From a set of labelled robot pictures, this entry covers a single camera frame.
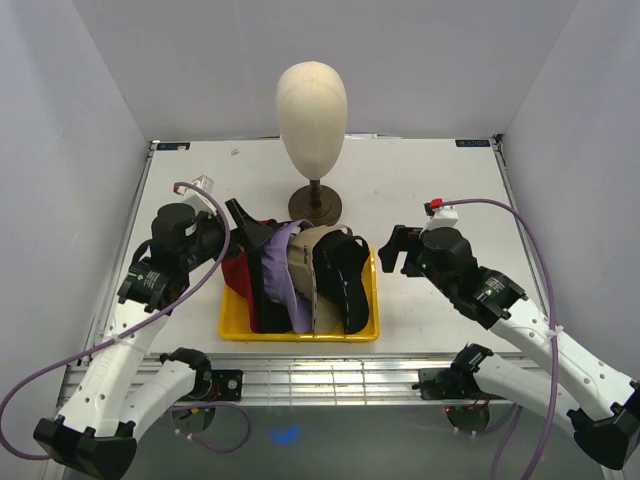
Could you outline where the yellow plastic tray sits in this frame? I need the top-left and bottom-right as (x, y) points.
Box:
(217, 245), (381, 343)

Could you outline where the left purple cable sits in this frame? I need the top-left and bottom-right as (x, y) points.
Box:
(0, 181), (251, 460)

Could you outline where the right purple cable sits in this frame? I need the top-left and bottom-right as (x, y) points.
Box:
(404, 197), (569, 480)

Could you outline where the aluminium frame rail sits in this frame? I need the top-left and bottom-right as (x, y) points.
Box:
(117, 138), (535, 406)

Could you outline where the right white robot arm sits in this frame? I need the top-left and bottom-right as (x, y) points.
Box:
(379, 225), (639, 470)

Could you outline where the dark wooden mannequin stand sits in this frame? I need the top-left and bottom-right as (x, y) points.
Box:
(288, 180), (343, 226)

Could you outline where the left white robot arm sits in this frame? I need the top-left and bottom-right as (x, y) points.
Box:
(34, 195), (274, 479)

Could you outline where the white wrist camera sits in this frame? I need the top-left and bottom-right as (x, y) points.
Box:
(173, 175), (217, 216)
(424, 198), (458, 231)

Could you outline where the black R sport cap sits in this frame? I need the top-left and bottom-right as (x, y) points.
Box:
(313, 231), (370, 335)

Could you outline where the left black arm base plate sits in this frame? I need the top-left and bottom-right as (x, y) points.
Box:
(187, 370), (244, 401)

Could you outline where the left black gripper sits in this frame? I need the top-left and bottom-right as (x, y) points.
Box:
(180, 198), (273, 271)

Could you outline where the purple LA cap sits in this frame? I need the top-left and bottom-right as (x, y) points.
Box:
(261, 220), (312, 334)

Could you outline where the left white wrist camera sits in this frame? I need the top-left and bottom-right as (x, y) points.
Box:
(173, 175), (217, 216)

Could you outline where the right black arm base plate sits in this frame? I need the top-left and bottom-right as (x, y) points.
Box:
(412, 368), (486, 400)

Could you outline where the black cap red trim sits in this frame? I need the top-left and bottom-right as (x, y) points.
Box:
(248, 240), (292, 334)

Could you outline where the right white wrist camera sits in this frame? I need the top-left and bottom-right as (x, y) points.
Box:
(424, 198), (458, 231)

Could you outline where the purple cable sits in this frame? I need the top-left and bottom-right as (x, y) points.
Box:
(404, 197), (569, 480)
(0, 181), (251, 460)

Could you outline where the beige R cap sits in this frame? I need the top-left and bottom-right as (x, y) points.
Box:
(287, 220), (352, 335)

